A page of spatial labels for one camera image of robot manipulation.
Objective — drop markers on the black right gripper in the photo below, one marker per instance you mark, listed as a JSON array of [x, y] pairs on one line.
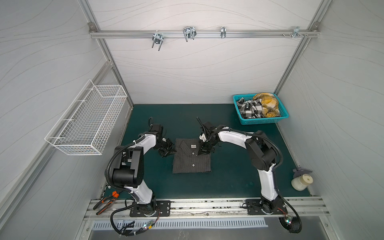
[[205, 145]]

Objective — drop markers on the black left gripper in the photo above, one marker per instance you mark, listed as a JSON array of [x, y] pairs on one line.
[[170, 148]]

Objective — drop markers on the dark grey striped shirt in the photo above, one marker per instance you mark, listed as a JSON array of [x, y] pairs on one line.
[[187, 159]]

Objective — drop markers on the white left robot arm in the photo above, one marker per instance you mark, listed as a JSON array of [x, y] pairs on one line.
[[125, 170]]

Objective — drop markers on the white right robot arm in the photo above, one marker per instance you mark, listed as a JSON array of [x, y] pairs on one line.
[[266, 157]]

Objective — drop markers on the black white plaid shirt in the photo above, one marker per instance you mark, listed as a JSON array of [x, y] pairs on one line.
[[250, 109]]

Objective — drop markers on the teal plastic basket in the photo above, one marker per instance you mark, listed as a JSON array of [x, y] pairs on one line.
[[283, 111]]

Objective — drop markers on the yellow plaid shirt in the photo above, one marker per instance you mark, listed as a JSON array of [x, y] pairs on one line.
[[269, 103]]

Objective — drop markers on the metal u-bolt clamp middle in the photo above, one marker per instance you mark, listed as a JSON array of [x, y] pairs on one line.
[[189, 33]]

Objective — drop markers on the metal u-bolt clamp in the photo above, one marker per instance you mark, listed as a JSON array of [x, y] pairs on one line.
[[189, 33], [157, 39]]

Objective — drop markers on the white tape roll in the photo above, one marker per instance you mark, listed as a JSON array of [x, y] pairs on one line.
[[302, 179]]

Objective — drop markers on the metal u-bolt clamp left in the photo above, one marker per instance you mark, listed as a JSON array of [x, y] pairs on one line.
[[157, 39]]

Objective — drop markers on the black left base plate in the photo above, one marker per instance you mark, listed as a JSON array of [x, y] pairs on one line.
[[162, 208]]

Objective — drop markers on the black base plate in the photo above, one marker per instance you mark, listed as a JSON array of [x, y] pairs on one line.
[[162, 208], [265, 207]]

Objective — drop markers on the orange handled pliers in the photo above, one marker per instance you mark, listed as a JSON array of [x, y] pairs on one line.
[[106, 202]]

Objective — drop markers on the white wire basket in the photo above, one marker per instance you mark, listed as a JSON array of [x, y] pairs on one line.
[[86, 125]]

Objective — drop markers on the white slotted cable duct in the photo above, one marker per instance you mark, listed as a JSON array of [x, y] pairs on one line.
[[170, 224]]

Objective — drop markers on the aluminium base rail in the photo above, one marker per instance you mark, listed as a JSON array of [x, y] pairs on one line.
[[214, 208]]

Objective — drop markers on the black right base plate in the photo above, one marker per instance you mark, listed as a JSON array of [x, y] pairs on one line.
[[265, 207]]

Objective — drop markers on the small metal ring clamp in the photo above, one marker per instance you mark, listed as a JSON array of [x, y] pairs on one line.
[[223, 32]]

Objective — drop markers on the metal bracket clamp right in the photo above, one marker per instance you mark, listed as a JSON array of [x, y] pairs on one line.
[[295, 34]]

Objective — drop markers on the aluminium top rail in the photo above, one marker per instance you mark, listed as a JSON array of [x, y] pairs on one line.
[[201, 34]]

